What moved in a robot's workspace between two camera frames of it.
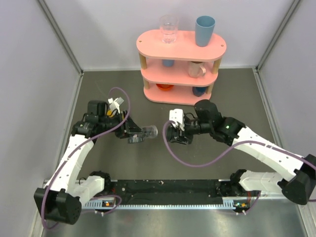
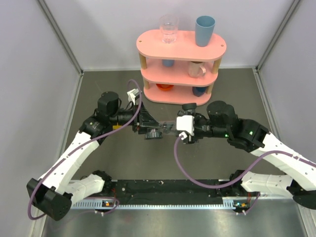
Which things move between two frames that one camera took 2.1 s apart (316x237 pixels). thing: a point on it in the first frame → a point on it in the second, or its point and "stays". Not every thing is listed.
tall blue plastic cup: (204, 27) stays
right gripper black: (179, 136) → (192, 138)
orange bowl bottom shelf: (165, 87) stays
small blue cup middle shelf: (168, 62) stays
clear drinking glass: (169, 25) stays
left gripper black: (128, 128) → (145, 120)
